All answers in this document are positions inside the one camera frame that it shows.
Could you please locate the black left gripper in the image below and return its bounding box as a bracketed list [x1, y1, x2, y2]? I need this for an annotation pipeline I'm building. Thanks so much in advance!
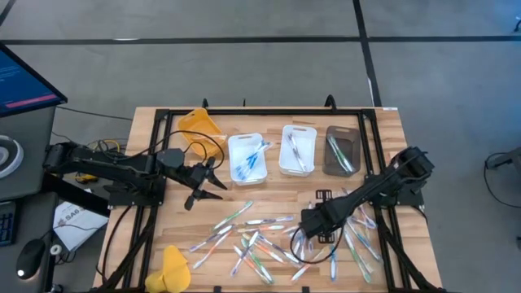
[177, 156, 229, 212]

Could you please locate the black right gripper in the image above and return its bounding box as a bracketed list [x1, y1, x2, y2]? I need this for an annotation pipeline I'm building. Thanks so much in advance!
[300, 188, 342, 244]

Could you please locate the purple toothbrush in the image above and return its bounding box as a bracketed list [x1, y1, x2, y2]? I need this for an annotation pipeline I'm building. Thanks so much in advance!
[188, 225, 236, 252]
[244, 215, 295, 226]
[230, 230, 260, 278]
[287, 133, 307, 172]
[256, 233, 302, 265]
[357, 203, 378, 230]

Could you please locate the yellow plastic bin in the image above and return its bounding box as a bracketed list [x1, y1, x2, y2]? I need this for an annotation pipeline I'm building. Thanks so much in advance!
[177, 107, 227, 160]

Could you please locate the white plastic bin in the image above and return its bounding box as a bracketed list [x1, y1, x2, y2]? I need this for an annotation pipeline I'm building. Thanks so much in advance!
[278, 124, 318, 177]
[227, 132, 269, 186]

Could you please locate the orange toothbrush in clear wrapper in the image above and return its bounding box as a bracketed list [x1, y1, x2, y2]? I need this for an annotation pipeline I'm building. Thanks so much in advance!
[290, 247, 326, 282]
[191, 231, 232, 271]
[232, 244, 273, 286]
[243, 232, 287, 264]
[236, 224, 287, 234]

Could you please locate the grey translucent plastic bin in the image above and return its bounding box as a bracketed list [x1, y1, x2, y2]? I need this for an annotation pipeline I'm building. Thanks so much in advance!
[322, 125, 363, 178]

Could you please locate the yellow cloth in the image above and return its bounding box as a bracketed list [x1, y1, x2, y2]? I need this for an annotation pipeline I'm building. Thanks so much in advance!
[144, 244, 192, 293]

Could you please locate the yellow tool on floor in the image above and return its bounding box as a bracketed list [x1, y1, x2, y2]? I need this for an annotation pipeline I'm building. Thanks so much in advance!
[74, 173, 103, 185]

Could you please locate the white printed paper sheet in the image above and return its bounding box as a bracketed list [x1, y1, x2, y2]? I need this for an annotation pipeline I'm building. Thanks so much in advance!
[52, 200, 110, 252]

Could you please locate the black desk leg bar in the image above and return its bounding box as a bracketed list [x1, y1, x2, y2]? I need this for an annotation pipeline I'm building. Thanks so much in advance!
[40, 172, 112, 217]

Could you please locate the grey side desk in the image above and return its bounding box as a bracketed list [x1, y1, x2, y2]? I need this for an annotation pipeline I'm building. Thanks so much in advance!
[0, 106, 58, 293]

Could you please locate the black computer mouse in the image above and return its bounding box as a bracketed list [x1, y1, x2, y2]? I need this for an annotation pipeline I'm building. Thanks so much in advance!
[15, 238, 47, 282]

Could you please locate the white round device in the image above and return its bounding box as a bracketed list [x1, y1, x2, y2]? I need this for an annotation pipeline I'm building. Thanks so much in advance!
[0, 134, 25, 180]

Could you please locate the black keyboard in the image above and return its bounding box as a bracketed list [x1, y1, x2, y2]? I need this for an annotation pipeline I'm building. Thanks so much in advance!
[0, 199, 18, 248]

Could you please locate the computer monitor blue screen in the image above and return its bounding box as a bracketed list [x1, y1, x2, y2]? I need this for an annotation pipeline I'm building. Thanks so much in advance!
[0, 42, 68, 120]

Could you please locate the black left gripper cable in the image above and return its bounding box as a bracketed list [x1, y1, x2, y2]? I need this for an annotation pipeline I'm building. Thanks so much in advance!
[134, 129, 226, 170]

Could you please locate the thick black hanging cable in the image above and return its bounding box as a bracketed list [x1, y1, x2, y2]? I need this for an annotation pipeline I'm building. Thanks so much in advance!
[95, 204, 134, 284]

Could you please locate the yellow and black cable bundle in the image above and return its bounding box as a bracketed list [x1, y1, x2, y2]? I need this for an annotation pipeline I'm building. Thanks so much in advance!
[92, 137, 123, 154]

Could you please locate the black floor cable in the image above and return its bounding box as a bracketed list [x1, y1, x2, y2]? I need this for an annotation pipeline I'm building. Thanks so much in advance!
[483, 151, 521, 210]
[55, 105, 134, 122]

